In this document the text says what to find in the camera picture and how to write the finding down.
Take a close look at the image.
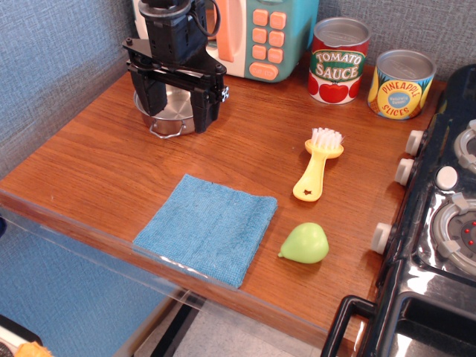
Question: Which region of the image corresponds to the tomato sauce can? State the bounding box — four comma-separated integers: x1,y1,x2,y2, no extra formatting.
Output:
308,17,371,105

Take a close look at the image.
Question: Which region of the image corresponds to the pineapple slices can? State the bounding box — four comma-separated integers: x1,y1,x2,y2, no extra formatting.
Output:
367,49,437,120

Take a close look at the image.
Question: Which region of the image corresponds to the small steel pot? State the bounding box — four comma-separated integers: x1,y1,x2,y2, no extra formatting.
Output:
134,85,195,139

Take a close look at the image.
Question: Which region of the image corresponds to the green toy pear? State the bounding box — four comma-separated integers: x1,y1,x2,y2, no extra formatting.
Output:
278,222,329,264

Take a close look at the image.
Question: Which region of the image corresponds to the teal toy microwave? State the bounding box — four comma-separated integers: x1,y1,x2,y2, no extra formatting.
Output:
134,1,318,83

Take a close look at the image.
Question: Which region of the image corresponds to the clear acrylic table guard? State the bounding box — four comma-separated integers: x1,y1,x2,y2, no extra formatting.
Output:
0,188,358,357

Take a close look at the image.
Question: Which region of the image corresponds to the black toy stove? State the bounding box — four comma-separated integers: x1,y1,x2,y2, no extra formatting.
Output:
322,65,475,356

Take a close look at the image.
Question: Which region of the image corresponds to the yellow dish brush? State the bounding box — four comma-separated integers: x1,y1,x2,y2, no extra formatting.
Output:
293,127,344,202

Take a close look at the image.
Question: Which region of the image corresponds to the black cable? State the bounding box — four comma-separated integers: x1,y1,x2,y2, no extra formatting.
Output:
187,0,222,38

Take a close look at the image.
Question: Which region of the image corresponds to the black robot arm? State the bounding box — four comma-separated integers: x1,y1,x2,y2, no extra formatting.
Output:
123,1,228,133

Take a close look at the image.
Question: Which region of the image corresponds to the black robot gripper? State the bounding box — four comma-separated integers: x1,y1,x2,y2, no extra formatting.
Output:
123,4,228,133

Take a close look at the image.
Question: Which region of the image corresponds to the blue towel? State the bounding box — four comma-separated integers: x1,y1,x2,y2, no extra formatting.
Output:
133,175,277,289

